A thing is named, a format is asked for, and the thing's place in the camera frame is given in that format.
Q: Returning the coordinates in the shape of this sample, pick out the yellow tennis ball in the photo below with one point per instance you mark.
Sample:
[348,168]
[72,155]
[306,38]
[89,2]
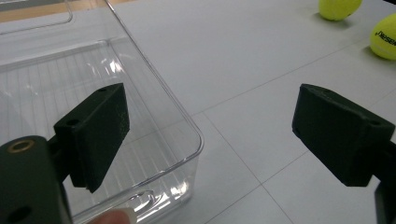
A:
[386,39]
[337,7]

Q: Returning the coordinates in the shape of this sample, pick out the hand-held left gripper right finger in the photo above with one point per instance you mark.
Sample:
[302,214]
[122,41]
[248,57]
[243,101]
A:
[339,133]

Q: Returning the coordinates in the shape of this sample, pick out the clear plastic container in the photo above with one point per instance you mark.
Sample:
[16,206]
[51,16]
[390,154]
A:
[149,146]

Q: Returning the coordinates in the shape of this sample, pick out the wooden table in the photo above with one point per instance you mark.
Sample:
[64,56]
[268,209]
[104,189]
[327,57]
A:
[31,14]

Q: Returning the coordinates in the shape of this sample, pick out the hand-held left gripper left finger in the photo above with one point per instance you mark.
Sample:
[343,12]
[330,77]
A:
[93,133]

